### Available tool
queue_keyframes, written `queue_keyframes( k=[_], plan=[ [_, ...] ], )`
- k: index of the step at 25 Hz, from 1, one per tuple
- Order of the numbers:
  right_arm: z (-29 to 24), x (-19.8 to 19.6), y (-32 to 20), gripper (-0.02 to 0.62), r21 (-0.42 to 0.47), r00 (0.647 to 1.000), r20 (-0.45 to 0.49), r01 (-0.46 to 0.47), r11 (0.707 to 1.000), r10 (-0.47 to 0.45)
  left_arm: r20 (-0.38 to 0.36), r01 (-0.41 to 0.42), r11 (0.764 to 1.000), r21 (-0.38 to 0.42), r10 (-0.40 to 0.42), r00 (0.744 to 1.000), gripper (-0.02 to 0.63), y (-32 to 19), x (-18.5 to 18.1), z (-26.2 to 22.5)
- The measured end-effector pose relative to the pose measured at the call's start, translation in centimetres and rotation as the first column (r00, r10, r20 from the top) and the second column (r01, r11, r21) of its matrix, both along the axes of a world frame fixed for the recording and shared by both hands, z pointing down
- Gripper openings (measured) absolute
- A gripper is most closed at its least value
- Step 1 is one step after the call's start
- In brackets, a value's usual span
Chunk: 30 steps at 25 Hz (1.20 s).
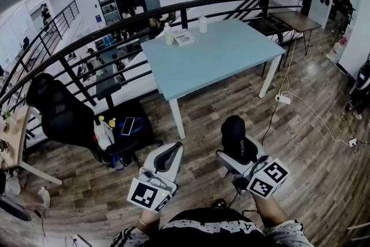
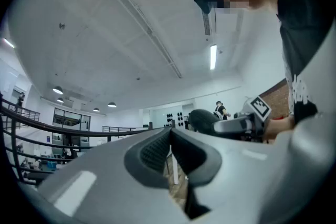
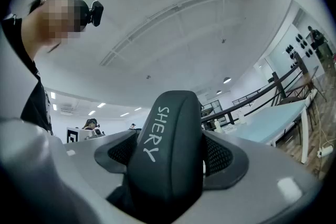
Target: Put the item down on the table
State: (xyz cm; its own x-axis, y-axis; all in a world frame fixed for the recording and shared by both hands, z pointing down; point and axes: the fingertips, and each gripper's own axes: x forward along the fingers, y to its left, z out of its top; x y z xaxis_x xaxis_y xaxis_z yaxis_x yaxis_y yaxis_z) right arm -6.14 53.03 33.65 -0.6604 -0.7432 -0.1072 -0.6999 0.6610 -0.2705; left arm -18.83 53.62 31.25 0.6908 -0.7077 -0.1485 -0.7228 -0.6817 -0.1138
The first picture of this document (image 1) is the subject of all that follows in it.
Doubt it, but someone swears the black smartphone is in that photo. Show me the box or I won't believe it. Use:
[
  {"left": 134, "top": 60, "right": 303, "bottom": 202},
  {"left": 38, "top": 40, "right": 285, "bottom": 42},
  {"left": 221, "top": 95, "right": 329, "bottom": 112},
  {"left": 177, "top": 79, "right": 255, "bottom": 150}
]
[{"left": 120, "top": 116, "right": 136, "bottom": 137}]

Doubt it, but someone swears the person's left forearm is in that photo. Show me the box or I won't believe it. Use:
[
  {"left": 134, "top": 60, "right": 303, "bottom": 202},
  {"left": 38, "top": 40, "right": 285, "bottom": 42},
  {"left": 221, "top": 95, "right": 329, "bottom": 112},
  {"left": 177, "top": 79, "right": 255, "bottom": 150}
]
[{"left": 135, "top": 207, "right": 161, "bottom": 234}]

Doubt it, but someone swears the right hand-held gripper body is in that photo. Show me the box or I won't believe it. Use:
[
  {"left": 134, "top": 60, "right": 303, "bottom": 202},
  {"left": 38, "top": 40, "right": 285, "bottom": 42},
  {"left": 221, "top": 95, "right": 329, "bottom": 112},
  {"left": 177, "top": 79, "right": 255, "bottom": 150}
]
[{"left": 232, "top": 154, "right": 291, "bottom": 199}]

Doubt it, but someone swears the brown wooden side table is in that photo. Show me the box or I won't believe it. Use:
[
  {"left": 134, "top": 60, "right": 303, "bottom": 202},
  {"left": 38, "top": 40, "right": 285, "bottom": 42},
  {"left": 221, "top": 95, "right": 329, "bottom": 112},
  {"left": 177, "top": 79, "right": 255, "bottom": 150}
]
[{"left": 268, "top": 10, "right": 323, "bottom": 57}]

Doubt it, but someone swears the black fan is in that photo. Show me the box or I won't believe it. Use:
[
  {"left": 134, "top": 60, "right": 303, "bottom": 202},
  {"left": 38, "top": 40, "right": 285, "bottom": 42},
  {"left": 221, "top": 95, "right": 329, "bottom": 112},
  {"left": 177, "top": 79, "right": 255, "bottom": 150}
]
[{"left": 0, "top": 196, "right": 32, "bottom": 222}]

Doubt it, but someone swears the thin gold bracelet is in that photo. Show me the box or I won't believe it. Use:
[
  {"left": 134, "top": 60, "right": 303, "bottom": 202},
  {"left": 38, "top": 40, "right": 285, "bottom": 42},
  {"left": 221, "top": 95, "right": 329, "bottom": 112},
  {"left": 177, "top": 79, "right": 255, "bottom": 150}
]
[{"left": 138, "top": 216, "right": 160, "bottom": 227}]

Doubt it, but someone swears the blue strap bag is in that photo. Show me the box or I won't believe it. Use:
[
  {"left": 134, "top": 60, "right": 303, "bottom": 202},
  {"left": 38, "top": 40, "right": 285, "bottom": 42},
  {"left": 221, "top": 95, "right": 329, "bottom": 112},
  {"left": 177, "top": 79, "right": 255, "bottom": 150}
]
[{"left": 111, "top": 116, "right": 146, "bottom": 172}]

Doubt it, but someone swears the pale green drink bottle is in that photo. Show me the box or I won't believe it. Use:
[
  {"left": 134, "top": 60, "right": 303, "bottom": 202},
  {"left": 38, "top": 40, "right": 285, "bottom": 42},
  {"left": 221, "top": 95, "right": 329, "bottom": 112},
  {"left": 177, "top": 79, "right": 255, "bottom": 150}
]
[{"left": 164, "top": 22, "right": 175, "bottom": 47}]

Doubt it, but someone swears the white bag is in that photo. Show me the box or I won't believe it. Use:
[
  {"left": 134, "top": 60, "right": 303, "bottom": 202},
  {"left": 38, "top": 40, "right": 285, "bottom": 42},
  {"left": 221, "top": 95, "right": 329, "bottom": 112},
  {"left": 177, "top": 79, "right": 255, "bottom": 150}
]
[{"left": 93, "top": 116, "right": 116, "bottom": 152}]

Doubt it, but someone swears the long white cable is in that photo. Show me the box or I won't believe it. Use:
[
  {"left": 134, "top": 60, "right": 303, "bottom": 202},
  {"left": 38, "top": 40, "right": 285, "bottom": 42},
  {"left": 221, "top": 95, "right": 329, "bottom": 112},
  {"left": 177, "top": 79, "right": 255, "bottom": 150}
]
[{"left": 284, "top": 91, "right": 352, "bottom": 144}]

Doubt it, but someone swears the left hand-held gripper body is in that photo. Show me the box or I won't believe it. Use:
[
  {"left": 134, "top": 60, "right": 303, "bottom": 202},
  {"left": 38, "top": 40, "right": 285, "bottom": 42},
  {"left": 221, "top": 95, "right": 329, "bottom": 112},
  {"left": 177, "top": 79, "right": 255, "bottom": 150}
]
[{"left": 127, "top": 167, "right": 177, "bottom": 214}]

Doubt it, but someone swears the person's black and white top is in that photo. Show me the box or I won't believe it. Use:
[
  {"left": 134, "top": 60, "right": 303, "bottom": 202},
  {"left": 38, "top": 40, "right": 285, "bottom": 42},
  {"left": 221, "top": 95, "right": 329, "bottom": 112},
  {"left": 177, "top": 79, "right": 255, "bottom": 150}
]
[{"left": 109, "top": 207, "right": 316, "bottom": 247}]

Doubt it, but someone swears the round black wire chair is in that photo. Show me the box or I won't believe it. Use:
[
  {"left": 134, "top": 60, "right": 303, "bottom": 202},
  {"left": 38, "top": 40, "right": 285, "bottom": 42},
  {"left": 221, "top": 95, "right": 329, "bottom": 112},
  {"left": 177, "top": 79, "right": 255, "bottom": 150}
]
[{"left": 248, "top": 17, "right": 286, "bottom": 79}]

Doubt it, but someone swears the white water bottle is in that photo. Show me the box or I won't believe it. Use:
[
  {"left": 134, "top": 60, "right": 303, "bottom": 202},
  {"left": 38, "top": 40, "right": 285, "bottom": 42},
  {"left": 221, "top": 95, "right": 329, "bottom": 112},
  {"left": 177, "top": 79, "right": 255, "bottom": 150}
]
[{"left": 198, "top": 14, "right": 209, "bottom": 34}]

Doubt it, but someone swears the white power strip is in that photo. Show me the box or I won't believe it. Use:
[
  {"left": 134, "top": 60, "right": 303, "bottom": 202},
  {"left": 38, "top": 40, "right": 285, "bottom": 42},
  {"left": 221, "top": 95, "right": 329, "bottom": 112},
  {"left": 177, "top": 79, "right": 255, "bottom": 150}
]
[{"left": 274, "top": 93, "right": 293, "bottom": 105}]

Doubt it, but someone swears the black curved railing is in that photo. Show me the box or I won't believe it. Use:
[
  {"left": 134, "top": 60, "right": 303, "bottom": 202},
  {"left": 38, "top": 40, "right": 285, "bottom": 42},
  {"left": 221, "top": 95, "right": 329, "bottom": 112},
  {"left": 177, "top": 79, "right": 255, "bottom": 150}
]
[{"left": 0, "top": 0, "right": 315, "bottom": 137}]

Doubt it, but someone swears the light blue table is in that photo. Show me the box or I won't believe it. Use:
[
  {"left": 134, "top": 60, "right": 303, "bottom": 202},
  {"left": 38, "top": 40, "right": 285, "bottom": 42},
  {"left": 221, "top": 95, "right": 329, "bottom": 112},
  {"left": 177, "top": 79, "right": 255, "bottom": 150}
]
[{"left": 140, "top": 18, "right": 287, "bottom": 140}]

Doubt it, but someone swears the white container with red label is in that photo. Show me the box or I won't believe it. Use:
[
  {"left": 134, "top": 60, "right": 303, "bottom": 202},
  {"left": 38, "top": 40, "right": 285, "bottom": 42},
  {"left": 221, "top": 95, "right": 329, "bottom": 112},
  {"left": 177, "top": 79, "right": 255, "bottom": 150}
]
[{"left": 326, "top": 36, "right": 349, "bottom": 65}]

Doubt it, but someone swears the newspaper print box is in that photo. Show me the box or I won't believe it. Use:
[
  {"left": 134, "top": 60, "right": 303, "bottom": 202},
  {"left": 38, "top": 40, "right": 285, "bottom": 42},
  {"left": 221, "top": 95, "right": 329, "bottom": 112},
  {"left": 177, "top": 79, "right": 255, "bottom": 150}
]
[{"left": 172, "top": 28, "right": 197, "bottom": 48}]

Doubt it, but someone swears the light wooden desk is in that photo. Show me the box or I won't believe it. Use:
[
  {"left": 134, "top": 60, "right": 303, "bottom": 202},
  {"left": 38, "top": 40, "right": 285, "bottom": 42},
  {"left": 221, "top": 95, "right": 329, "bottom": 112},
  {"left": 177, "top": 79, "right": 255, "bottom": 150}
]
[{"left": 0, "top": 105, "right": 63, "bottom": 186}]

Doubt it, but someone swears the black office chair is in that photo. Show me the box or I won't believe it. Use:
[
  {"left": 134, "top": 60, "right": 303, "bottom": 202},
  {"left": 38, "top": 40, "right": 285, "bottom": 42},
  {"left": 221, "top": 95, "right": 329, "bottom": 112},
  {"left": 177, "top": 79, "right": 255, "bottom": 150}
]
[{"left": 25, "top": 72, "right": 156, "bottom": 172}]

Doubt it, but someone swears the person's right forearm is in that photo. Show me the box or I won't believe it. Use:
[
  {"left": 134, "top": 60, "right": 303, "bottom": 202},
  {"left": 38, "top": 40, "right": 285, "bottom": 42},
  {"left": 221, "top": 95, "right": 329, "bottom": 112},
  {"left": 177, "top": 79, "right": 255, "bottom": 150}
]
[{"left": 249, "top": 189, "right": 290, "bottom": 231}]

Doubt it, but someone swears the long black side railing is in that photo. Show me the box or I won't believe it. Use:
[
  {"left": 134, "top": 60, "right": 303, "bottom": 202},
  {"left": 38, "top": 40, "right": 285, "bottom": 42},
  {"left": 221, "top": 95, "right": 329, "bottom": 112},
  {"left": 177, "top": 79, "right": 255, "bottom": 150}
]
[{"left": 0, "top": 0, "right": 80, "bottom": 96}]

